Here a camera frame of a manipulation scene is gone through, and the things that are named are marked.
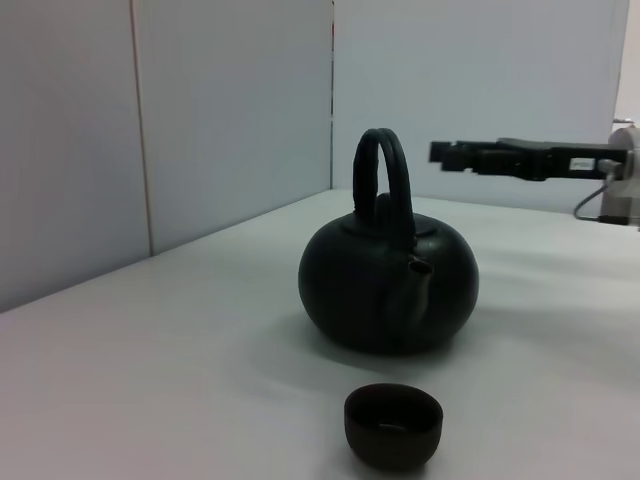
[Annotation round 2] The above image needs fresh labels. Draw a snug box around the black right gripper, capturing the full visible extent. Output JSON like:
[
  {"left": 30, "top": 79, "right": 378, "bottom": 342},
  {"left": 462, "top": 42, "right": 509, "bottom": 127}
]
[{"left": 428, "top": 136, "right": 629, "bottom": 183}]

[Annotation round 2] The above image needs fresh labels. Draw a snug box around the black round teapot with handle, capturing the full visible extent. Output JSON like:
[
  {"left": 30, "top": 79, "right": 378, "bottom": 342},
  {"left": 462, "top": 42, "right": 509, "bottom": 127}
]
[{"left": 298, "top": 127, "right": 480, "bottom": 357}]

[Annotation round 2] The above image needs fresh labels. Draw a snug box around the dark brown teacup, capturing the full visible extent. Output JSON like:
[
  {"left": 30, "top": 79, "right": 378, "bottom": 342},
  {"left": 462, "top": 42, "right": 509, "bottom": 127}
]
[{"left": 343, "top": 382, "right": 445, "bottom": 472}]

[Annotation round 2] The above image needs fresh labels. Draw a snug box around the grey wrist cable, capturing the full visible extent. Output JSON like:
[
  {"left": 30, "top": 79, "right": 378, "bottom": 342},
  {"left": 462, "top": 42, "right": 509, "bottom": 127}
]
[{"left": 573, "top": 172, "right": 619, "bottom": 222}]

